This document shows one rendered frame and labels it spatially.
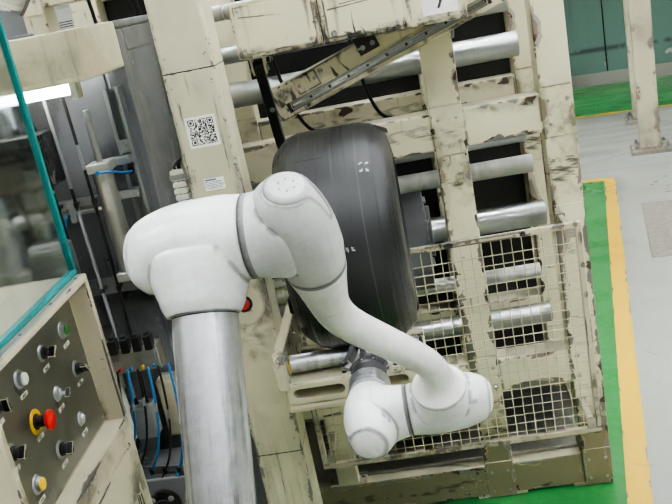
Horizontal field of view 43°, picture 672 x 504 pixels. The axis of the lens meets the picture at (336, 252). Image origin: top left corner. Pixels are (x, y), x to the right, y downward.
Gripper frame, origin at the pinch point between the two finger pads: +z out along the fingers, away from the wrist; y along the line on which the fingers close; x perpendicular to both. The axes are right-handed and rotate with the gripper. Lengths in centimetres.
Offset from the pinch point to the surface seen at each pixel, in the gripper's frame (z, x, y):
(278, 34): 53, -62, 12
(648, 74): 507, 102, -212
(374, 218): 5.0, -26.2, -6.0
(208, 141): 25, -45, 31
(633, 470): 67, 110, -75
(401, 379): 9.9, 20.5, -4.9
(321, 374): 10.1, 15.7, 14.7
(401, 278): 3.8, -10.8, -9.6
